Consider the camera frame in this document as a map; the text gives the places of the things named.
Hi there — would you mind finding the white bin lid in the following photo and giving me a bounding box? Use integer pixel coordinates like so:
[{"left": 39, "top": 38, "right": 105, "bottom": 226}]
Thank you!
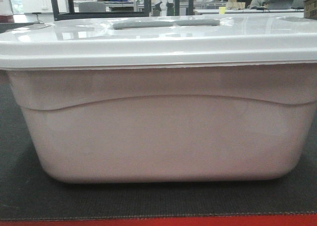
[{"left": 0, "top": 13, "right": 317, "bottom": 71}]

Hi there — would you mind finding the white plastic storage bin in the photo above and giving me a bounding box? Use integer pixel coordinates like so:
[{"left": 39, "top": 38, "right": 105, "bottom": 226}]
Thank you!
[{"left": 3, "top": 63, "right": 317, "bottom": 183}]

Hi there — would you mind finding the white humanoid robot background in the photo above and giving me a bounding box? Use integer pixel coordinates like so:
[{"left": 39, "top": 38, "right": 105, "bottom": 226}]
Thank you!
[{"left": 151, "top": 0, "right": 175, "bottom": 16}]

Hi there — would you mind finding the yellow cup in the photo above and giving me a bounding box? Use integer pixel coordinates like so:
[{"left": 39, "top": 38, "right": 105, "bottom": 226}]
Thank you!
[{"left": 218, "top": 6, "right": 226, "bottom": 14}]

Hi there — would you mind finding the grey office chair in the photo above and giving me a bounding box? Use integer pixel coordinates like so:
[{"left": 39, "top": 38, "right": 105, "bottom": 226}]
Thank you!
[{"left": 78, "top": 1, "right": 106, "bottom": 13}]

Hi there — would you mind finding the black stool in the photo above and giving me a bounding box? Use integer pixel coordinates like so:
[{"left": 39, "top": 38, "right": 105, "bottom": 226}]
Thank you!
[{"left": 31, "top": 12, "right": 43, "bottom": 23}]

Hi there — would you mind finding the dark grey table mat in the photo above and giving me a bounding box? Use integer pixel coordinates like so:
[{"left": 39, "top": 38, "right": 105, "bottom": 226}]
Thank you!
[{"left": 0, "top": 78, "right": 317, "bottom": 221}]

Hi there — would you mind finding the grey laptop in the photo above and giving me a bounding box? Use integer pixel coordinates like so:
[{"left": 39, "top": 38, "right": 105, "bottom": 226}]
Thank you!
[{"left": 266, "top": 0, "right": 294, "bottom": 10}]

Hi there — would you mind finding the cardboard box right edge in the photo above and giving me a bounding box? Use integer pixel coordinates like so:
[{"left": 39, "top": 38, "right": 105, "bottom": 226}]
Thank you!
[{"left": 303, "top": 0, "right": 317, "bottom": 20}]

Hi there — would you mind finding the black metal frame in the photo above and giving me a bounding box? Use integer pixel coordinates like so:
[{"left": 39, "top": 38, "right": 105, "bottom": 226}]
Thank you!
[{"left": 49, "top": 0, "right": 195, "bottom": 21}]

